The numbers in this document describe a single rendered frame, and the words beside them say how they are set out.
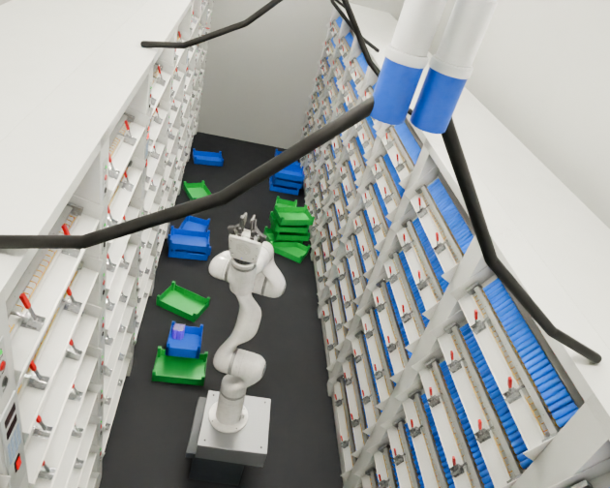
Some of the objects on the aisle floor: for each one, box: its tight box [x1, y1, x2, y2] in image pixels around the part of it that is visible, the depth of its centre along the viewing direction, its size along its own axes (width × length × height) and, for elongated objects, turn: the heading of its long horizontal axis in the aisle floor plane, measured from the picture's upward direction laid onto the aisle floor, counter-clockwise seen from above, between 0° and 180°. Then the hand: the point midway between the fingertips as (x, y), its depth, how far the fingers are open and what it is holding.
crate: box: [165, 320, 203, 358], centre depth 311 cm, size 30×20×8 cm
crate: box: [156, 281, 210, 322], centre depth 344 cm, size 30×20×8 cm
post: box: [126, 59, 154, 377], centre depth 241 cm, size 20×9×182 cm, turn 75°
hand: (248, 221), depth 149 cm, fingers closed
